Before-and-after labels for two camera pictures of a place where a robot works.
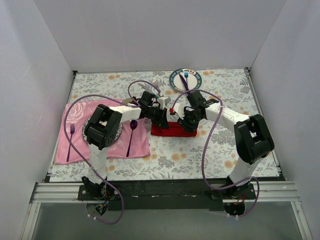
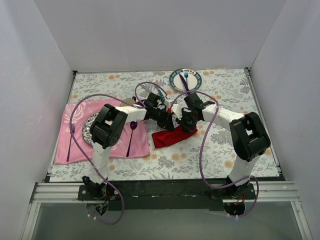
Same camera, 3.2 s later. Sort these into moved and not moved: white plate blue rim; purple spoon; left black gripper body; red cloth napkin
Moved: red cloth napkin
Not moved: left black gripper body; white plate blue rim; purple spoon
